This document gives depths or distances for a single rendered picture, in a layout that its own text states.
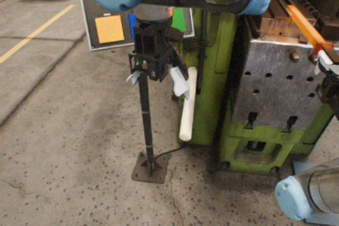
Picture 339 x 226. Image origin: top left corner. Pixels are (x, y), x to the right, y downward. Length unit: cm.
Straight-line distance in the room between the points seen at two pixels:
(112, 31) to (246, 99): 65
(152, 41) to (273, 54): 60
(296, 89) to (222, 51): 38
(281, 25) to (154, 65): 63
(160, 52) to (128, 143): 126
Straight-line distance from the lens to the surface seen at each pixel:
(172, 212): 140
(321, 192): 44
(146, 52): 45
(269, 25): 96
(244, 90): 104
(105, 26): 73
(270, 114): 116
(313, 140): 172
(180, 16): 77
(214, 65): 119
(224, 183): 151
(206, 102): 134
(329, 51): 71
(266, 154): 149
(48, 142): 186
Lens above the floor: 130
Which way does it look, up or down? 41 degrees down
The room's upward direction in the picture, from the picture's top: straight up
